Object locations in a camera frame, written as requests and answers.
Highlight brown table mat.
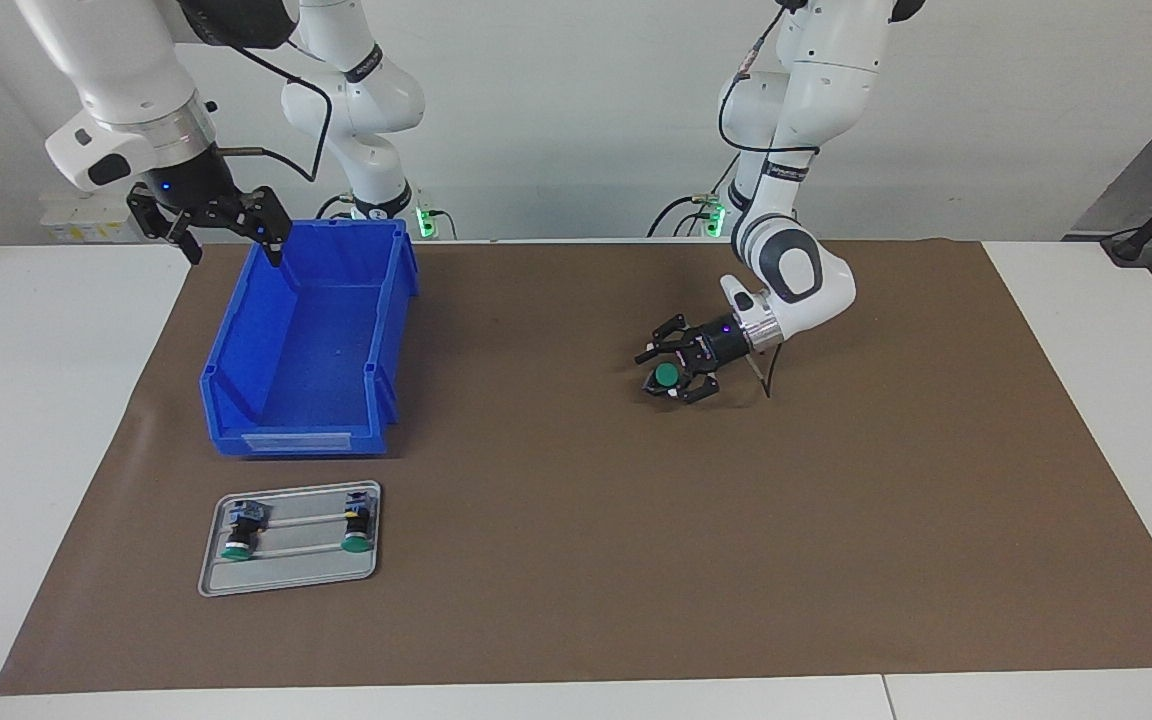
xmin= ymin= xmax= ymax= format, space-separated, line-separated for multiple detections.
xmin=0 ymin=238 xmax=1152 ymax=696

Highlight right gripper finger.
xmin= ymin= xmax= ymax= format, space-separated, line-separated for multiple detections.
xmin=226 ymin=185 xmax=294 ymax=268
xmin=126 ymin=190 xmax=205 ymax=266

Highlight white small boxes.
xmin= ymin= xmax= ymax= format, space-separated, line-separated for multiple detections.
xmin=39 ymin=192 xmax=152 ymax=244

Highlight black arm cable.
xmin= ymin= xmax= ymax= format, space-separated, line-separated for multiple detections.
xmin=216 ymin=35 xmax=333 ymax=184
xmin=719 ymin=5 xmax=822 ymax=399

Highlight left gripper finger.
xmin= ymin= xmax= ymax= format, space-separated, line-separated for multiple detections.
xmin=634 ymin=313 xmax=707 ymax=363
xmin=641 ymin=372 xmax=722 ymax=405

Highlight green button blue block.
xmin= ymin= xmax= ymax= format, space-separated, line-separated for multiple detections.
xmin=219 ymin=500 xmax=272 ymax=561

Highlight silver metal tray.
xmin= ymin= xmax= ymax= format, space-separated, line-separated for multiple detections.
xmin=198 ymin=480 xmax=382 ymax=598

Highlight blue plastic storage bin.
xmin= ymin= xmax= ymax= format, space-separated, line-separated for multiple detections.
xmin=199 ymin=218 xmax=420 ymax=459

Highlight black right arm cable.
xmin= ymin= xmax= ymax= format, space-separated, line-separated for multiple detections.
xmin=216 ymin=35 xmax=333 ymax=184

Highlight green button yellow marked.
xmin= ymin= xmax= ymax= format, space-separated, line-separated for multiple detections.
xmin=339 ymin=492 xmax=377 ymax=554

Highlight black base cable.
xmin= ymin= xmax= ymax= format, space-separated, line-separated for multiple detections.
xmin=648 ymin=195 xmax=712 ymax=239

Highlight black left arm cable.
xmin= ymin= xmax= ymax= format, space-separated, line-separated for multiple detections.
xmin=719 ymin=5 xmax=822 ymax=399

